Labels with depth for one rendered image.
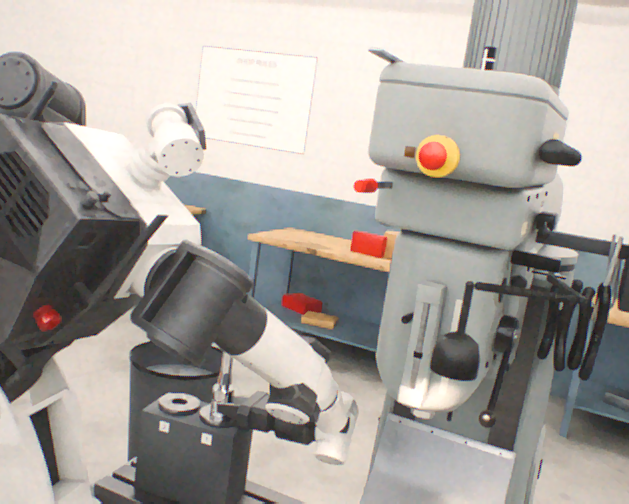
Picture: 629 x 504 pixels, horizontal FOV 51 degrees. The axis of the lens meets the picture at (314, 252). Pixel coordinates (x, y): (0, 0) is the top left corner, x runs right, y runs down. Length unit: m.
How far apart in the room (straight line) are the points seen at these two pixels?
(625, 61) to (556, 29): 4.04
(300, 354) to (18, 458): 0.49
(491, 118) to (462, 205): 0.17
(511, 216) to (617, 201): 4.33
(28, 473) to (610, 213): 4.71
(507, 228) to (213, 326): 0.47
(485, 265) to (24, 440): 0.80
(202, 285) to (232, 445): 0.58
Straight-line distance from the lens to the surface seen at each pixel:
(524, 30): 1.38
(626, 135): 5.39
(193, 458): 1.50
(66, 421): 1.28
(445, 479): 1.70
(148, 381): 3.11
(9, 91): 1.12
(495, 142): 0.98
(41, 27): 7.92
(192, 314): 0.94
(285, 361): 1.05
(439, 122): 1.00
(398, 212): 1.11
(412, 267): 1.15
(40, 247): 0.91
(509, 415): 1.67
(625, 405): 5.05
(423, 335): 1.13
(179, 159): 1.00
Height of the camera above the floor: 1.77
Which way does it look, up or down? 10 degrees down
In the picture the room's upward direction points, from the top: 8 degrees clockwise
